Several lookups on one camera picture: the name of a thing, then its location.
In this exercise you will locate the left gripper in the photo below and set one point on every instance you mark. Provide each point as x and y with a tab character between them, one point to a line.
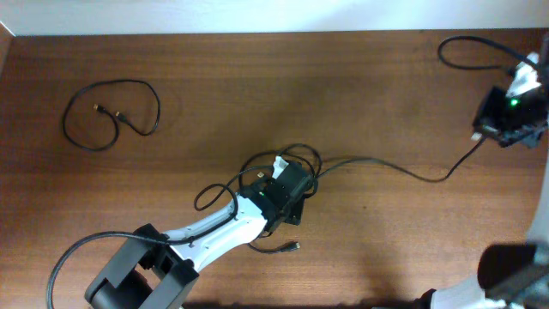
294	215

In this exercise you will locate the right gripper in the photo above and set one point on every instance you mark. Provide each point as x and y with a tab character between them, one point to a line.
485	119

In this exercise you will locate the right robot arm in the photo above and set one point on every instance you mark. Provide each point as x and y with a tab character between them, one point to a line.
510	273

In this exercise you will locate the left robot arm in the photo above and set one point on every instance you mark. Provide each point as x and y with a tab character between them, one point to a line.
158	270

